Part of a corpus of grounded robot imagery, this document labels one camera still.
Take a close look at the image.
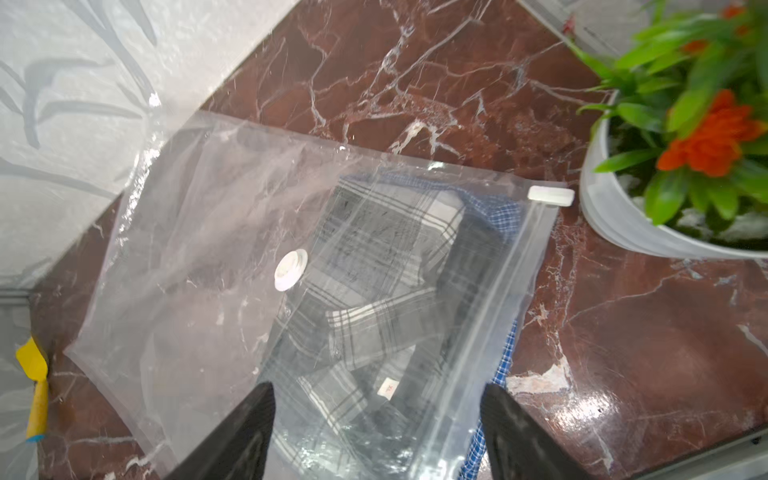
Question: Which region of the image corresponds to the grey black plaid shirt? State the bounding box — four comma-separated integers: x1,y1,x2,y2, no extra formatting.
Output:
262,175,464,479

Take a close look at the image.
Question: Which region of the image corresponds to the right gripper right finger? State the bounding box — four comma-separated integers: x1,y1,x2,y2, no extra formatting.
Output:
480,383,591,480

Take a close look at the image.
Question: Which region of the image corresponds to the blue checked shirt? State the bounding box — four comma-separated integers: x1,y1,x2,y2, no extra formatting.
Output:
355,173,552,479

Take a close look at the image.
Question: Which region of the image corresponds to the potted artificial flower plant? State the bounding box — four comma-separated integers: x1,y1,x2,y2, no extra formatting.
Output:
575,1,767,260

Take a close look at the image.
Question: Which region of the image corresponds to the yellow silicone spatula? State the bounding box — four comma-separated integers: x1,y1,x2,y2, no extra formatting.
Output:
16,337,49,443

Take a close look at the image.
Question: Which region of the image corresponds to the clear plastic vacuum bag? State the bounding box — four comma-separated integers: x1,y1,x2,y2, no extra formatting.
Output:
66,112,560,479

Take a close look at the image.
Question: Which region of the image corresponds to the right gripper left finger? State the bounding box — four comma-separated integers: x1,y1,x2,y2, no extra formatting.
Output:
165,382,276,480

